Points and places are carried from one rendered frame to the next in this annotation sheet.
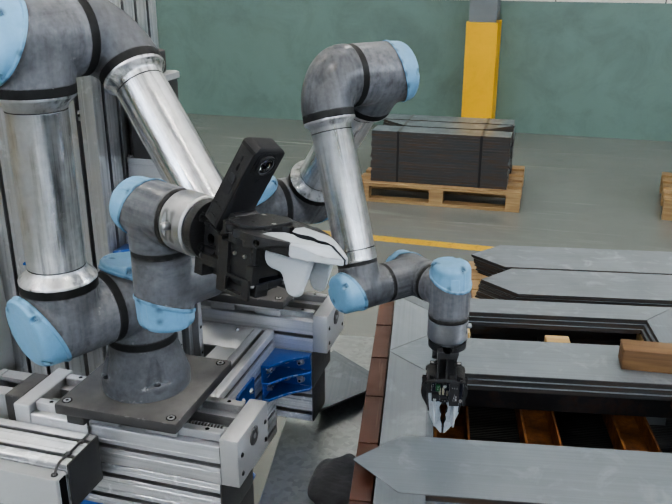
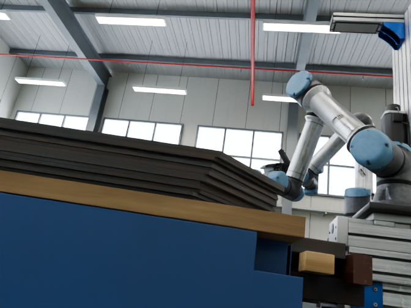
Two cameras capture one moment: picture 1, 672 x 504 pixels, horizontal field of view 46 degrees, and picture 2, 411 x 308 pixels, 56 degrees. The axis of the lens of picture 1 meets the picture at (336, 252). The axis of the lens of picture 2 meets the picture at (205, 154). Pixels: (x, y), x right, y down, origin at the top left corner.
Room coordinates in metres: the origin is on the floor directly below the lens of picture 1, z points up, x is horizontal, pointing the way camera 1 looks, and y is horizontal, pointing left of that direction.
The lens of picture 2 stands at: (2.82, -0.60, 0.70)
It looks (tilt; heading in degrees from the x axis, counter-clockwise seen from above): 20 degrees up; 173
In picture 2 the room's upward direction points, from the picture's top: 9 degrees clockwise
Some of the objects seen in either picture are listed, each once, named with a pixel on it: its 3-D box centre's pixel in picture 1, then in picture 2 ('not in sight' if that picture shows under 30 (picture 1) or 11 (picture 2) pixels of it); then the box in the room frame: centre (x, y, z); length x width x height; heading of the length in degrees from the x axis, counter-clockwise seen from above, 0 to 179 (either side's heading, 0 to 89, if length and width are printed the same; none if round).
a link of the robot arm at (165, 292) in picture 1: (174, 281); (310, 184); (0.96, 0.21, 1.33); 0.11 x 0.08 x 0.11; 138
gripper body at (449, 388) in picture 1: (446, 369); not in sight; (1.34, -0.21, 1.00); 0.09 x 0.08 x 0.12; 174
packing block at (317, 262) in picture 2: not in sight; (315, 263); (2.04, -0.24, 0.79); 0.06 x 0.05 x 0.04; 83
